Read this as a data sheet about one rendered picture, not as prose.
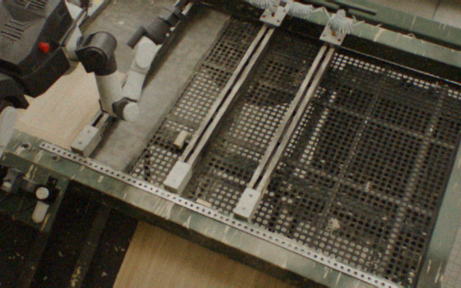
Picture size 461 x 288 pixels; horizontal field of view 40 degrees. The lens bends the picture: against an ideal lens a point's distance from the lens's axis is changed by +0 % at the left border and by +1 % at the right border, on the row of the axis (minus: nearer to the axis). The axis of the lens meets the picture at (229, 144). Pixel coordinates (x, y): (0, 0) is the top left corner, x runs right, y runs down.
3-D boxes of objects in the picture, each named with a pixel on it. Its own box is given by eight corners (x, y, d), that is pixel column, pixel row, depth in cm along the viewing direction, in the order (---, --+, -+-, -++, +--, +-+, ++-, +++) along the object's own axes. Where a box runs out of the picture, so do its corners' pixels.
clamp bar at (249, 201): (228, 219, 244) (228, 186, 225) (330, 30, 309) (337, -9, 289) (251, 228, 241) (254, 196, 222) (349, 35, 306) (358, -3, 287)
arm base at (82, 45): (109, 76, 226) (105, 47, 220) (74, 75, 228) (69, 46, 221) (119, 57, 239) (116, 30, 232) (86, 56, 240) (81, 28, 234)
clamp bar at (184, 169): (160, 191, 251) (155, 157, 232) (273, 11, 316) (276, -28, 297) (182, 200, 249) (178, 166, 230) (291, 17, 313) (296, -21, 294)
